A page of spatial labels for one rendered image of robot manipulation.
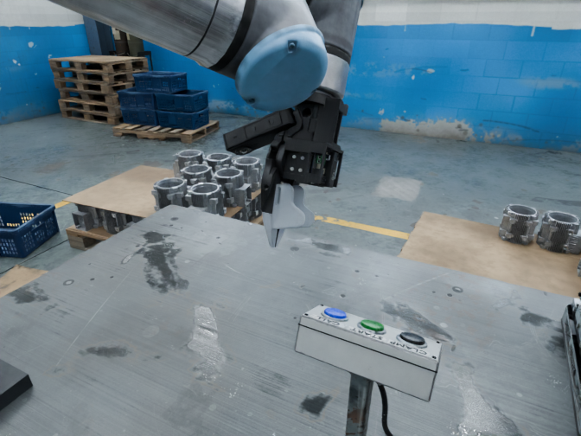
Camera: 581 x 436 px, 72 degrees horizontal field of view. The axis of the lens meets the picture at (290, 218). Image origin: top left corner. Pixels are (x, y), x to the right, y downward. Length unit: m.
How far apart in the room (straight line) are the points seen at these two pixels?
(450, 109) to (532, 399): 5.02
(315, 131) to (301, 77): 0.15
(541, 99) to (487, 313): 4.77
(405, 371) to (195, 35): 0.41
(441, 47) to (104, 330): 5.19
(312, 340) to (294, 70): 0.32
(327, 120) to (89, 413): 0.64
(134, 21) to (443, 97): 5.43
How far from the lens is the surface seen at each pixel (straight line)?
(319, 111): 0.53
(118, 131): 5.94
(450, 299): 1.07
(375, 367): 0.51
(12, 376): 0.93
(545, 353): 1.01
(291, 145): 0.52
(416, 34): 5.69
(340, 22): 0.55
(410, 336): 0.52
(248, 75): 0.37
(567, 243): 2.91
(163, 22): 0.35
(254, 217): 2.84
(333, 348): 0.52
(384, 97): 5.83
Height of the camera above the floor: 1.42
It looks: 27 degrees down
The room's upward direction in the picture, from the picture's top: straight up
